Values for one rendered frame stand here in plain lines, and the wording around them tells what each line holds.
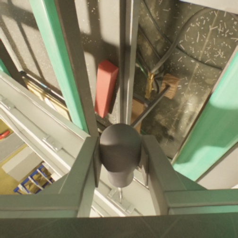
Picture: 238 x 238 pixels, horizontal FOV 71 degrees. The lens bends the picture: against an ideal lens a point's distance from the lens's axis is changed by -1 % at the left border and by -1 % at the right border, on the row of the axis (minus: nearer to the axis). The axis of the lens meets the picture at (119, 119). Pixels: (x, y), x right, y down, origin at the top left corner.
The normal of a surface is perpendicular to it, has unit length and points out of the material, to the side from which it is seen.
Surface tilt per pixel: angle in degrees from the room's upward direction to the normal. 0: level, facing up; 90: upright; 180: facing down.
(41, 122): 90
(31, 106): 90
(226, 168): 0
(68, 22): 90
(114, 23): 0
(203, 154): 0
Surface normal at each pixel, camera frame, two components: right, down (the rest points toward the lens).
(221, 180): -0.62, 0.62
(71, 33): 0.78, 0.49
